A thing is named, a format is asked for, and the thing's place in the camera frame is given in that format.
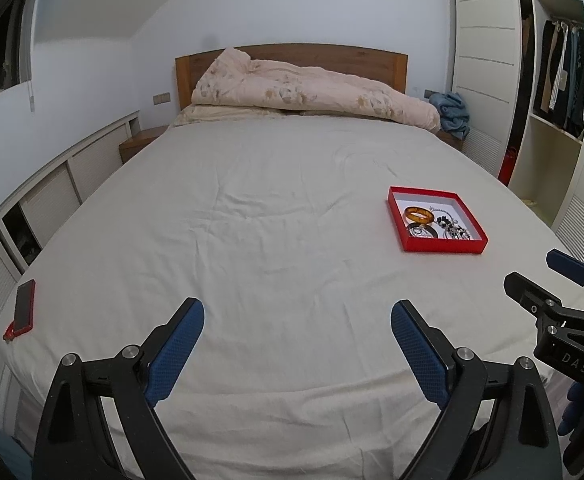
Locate silver chain necklace with pendant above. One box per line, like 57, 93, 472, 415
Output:
427, 205, 472, 241

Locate white wardrobe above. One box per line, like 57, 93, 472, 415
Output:
452, 0, 584, 259

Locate wooden headboard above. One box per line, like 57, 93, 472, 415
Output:
174, 42, 409, 114

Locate hanging dark clothes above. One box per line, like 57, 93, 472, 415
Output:
533, 20, 584, 139

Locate wooden nightstand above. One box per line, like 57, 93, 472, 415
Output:
118, 126, 167, 164

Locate thin silver bangle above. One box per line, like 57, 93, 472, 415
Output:
444, 223, 472, 240

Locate red jewelry box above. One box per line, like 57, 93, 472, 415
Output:
386, 186, 488, 255

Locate blue crumpled clothing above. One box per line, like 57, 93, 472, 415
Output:
429, 92, 470, 141

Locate red cased smartphone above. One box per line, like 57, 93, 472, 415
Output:
2, 280, 36, 341

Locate amber orange bangle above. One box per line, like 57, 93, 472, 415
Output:
404, 206, 435, 224

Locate wall socket plate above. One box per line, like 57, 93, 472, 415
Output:
153, 92, 170, 105

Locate beige floral duvet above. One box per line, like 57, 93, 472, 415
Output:
191, 48, 441, 133

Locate white bed sheet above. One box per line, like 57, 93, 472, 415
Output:
0, 115, 584, 479

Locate red item beside wardrobe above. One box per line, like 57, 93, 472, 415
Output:
498, 148, 518, 186

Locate dark horn bangle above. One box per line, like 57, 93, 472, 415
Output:
406, 222, 438, 238

